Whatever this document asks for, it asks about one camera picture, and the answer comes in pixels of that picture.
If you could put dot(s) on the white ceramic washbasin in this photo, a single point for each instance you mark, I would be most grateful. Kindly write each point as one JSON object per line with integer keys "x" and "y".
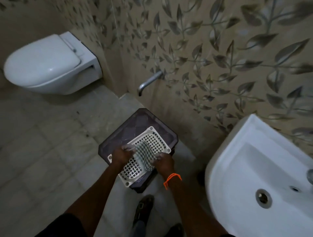
{"x": 264, "y": 180}

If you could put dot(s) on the white plastic lattice basket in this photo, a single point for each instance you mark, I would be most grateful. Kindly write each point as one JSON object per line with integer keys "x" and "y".
{"x": 144, "y": 156}

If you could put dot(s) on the person's right hand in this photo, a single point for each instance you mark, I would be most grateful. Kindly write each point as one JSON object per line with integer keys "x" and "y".
{"x": 164, "y": 160}

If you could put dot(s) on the metal basin tap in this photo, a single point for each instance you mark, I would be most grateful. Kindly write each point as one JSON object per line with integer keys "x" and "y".
{"x": 310, "y": 177}

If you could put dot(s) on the person's right forearm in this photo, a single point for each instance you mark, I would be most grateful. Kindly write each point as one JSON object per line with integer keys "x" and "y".
{"x": 188, "y": 207}

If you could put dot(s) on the checkered cloth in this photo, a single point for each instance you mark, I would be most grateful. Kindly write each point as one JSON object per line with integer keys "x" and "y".
{"x": 144, "y": 155}

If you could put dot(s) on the metal wall tap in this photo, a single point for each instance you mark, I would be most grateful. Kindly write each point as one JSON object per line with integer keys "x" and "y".
{"x": 149, "y": 81}

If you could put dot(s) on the person's left fingers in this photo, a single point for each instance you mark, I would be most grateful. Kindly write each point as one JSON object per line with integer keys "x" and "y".
{"x": 129, "y": 148}

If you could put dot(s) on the white wall-hung toilet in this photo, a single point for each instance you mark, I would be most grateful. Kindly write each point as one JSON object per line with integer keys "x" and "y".
{"x": 46, "y": 66}

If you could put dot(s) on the orange thread wristband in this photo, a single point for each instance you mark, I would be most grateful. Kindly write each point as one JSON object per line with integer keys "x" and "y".
{"x": 172, "y": 179}

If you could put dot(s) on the metal basin drain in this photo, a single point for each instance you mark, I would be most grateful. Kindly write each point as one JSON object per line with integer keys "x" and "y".
{"x": 263, "y": 198}

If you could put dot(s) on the person's left hand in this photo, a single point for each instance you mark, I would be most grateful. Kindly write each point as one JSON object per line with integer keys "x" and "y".
{"x": 120, "y": 155}

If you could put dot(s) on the person's right fingers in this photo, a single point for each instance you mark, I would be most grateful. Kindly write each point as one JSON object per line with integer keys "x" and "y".
{"x": 157, "y": 157}

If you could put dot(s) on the dark plastic stool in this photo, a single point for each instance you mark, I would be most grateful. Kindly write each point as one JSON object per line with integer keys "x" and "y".
{"x": 122, "y": 136}

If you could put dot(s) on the person's dark shoe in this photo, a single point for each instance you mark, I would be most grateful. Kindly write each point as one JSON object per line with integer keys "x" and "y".
{"x": 143, "y": 208}

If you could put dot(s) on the person's left forearm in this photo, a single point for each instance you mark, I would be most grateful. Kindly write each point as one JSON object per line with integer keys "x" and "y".
{"x": 93, "y": 195}

